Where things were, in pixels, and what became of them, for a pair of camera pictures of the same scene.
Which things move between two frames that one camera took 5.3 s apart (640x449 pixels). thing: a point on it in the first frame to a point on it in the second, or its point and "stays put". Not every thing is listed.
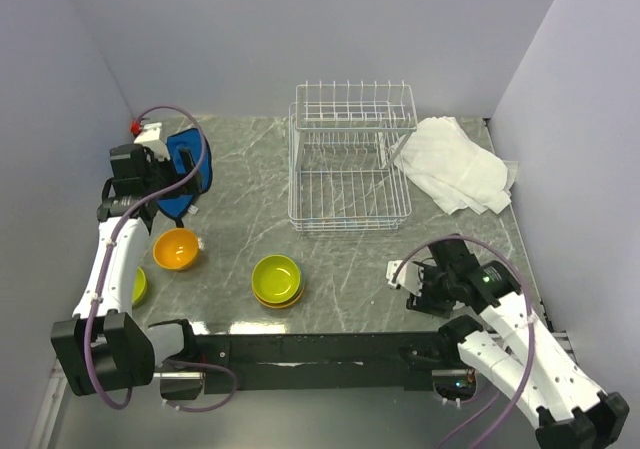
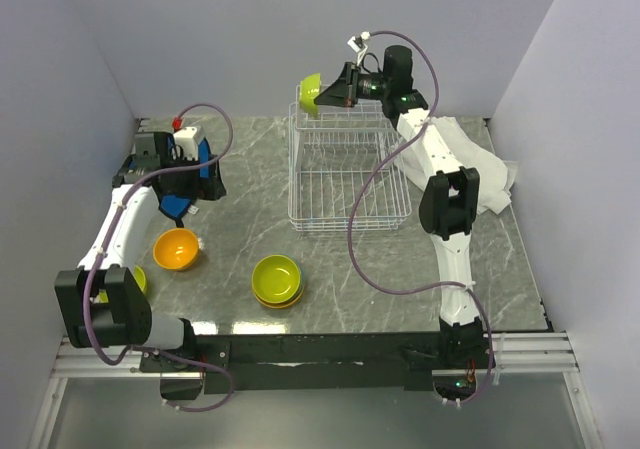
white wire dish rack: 342,138 stays put
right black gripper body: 438,296 to 364,86
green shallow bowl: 275,278 stays put
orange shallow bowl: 280,304 stays put
